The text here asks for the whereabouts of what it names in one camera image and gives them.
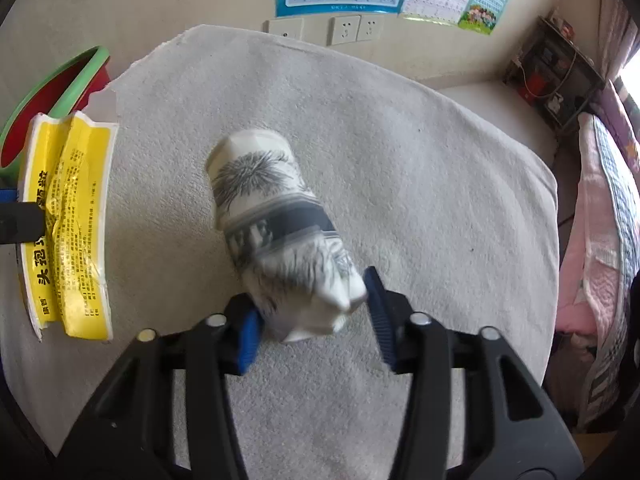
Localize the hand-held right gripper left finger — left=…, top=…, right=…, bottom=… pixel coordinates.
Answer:
left=52, top=295, right=261, bottom=480

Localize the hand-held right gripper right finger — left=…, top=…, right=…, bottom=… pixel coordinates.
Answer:
left=362, top=266, right=586, bottom=480

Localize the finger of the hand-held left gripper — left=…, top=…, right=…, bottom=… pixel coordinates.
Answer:
left=0, top=187, right=46, bottom=248

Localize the yellow medicine box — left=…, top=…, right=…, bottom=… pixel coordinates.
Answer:
left=17, top=92, right=121, bottom=343

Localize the green rimmed red bin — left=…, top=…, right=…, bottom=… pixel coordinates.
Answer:
left=0, top=45, right=112, bottom=188

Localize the pink bed sheet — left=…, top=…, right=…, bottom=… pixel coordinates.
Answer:
left=552, top=112, right=626, bottom=351

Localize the bed with pink bedding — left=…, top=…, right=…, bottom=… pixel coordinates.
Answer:
left=575, top=112, right=640, bottom=431

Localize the red box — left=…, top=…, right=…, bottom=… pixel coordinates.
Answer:
left=520, top=72, right=548, bottom=101

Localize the purple pink pillow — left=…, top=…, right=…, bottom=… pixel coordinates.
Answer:
left=590, top=80, right=640, bottom=171

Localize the dark metal shelf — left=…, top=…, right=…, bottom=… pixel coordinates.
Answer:
left=502, top=15, right=607, bottom=136

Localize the bright window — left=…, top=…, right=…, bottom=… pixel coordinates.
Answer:
left=617, top=35, right=640, bottom=126

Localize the white curtain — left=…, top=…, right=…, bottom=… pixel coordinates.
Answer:
left=597, top=0, right=640, bottom=81

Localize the white wall socket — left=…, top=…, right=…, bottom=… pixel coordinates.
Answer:
left=356, top=14, right=385, bottom=43
left=327, top=14, right=361, bottom=47

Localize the white wall switch plate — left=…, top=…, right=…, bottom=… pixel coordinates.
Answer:
left=263, top=16, right=304, bottom=41

